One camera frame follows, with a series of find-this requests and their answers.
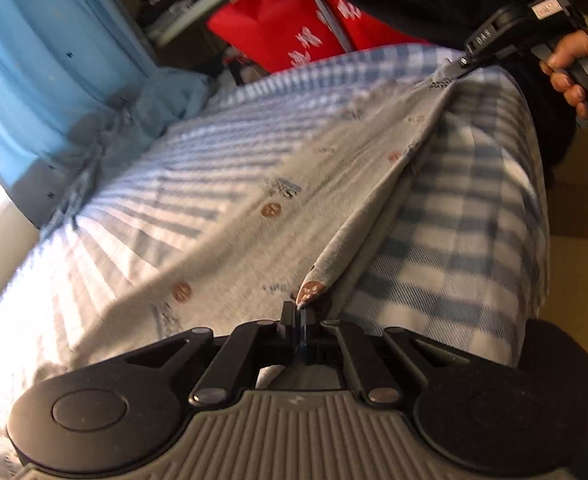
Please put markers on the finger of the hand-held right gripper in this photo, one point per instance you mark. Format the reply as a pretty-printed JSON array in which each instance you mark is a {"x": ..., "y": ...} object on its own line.
[{"x": 481, "y": 37}]

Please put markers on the red bag with white print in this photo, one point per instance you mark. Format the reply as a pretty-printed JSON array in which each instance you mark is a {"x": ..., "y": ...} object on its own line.
[{"x": 274, "y": 25}]

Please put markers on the person's right hand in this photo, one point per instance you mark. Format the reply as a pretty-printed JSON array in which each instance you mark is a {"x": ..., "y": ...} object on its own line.
[{"x": 581, "y": 45}]

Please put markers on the white shelf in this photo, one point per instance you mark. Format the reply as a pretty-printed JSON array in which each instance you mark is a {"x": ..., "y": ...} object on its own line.
[{"x": 174, "y": 16}]

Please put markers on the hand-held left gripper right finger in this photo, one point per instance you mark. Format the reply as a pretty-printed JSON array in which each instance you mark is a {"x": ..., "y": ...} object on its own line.
[{"x": 308, "y": 335}]

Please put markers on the blue curtain with grey hem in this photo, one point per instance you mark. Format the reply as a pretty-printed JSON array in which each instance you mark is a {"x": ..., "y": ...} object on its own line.
[{"x": 39, "y": 60}]

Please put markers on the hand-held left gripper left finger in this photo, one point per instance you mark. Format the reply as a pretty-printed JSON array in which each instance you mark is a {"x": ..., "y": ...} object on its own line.
[{"x": 290, "y": 332}]

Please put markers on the blue checked bed sheet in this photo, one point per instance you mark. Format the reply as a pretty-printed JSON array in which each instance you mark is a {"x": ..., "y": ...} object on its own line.
[{"x": 449, "y": 240}]

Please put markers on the grey printed pants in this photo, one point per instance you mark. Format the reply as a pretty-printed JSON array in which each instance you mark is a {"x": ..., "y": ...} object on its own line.
[{"x": 324, "y": 160}]

